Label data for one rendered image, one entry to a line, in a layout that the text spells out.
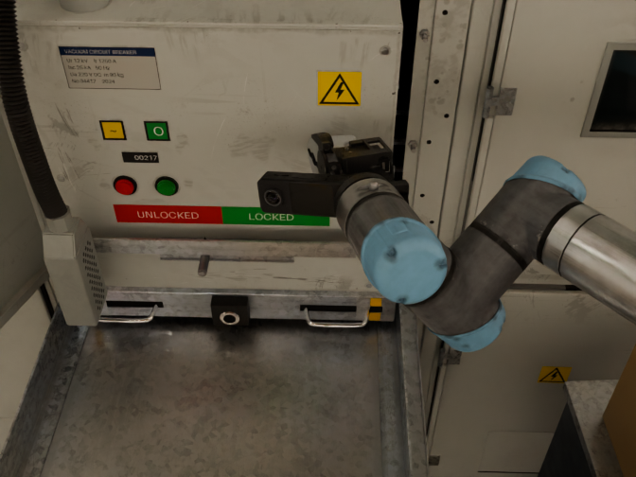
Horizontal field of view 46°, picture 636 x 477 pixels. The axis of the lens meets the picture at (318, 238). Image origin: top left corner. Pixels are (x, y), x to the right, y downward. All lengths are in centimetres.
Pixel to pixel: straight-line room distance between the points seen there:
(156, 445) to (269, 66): 57
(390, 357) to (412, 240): 55
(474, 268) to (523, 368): 86
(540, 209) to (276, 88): 38
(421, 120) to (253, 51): 34
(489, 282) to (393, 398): 44
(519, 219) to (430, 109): 42
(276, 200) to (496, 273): 27
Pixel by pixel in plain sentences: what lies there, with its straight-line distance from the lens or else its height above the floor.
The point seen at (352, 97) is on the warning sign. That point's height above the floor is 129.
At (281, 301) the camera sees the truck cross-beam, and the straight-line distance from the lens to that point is 123.
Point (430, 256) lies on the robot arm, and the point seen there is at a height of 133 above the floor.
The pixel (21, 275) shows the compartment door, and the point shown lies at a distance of 143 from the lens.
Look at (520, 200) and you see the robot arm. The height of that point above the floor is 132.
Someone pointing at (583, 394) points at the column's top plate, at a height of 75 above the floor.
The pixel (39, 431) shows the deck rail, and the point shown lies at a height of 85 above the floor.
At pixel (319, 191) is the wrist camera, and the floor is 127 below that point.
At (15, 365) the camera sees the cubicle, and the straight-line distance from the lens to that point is 174.
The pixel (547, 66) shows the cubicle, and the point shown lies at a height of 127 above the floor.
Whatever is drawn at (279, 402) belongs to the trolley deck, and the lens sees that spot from 119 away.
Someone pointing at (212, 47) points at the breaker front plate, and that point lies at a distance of 96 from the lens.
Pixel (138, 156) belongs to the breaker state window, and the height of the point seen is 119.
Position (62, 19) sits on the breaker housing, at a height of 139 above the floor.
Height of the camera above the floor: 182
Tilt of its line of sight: 43 degrees down
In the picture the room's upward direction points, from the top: straight up
